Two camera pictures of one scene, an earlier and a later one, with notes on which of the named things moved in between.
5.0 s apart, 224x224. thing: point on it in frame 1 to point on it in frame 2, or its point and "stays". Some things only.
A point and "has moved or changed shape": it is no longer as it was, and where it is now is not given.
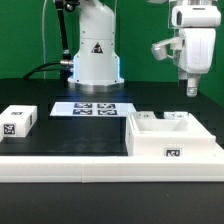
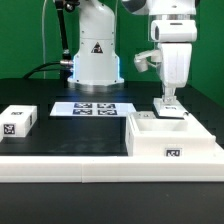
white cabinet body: [168, 137] stays
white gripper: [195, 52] to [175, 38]
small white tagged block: [176, 115] has moved or changed shape
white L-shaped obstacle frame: [199, 168] stays
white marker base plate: [92, 109] stays
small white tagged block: [145, 115] stays
